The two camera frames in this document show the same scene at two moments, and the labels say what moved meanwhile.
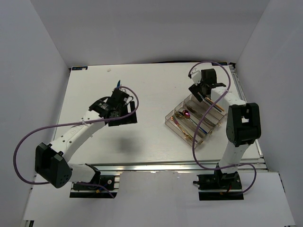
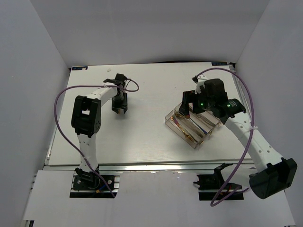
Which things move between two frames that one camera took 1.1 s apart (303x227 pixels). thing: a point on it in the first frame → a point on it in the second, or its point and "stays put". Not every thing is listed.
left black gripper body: x=129 y=118 → x=120 y=101
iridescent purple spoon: x=186 y=114 stays put
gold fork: x=185 y=135 stays put
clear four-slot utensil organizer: x=184 y=120 stays put
